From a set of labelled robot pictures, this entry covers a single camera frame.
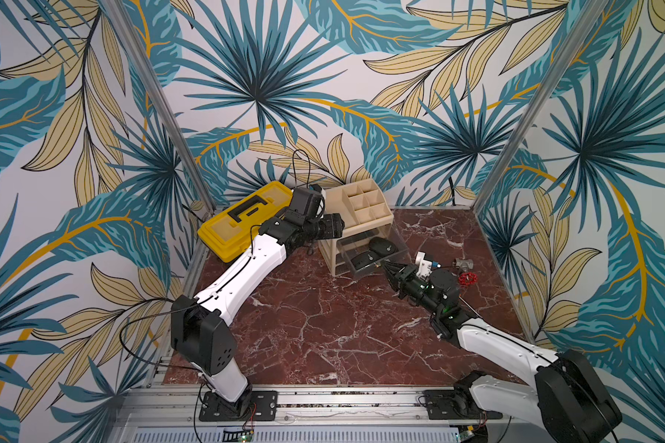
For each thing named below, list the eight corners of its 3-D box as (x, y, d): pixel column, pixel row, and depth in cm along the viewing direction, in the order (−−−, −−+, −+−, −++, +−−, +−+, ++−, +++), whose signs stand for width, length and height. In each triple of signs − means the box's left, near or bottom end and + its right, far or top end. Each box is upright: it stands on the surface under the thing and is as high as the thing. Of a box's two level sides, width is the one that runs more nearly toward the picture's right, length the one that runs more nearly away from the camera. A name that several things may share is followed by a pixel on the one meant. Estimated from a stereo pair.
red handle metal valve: (456, 285, 100) (461, 279, 96) (449, 264, 105) (454, 257, 101) (475, 286, 100) (481, 279, 96) (467, 265, 105) (473, 257, 101)
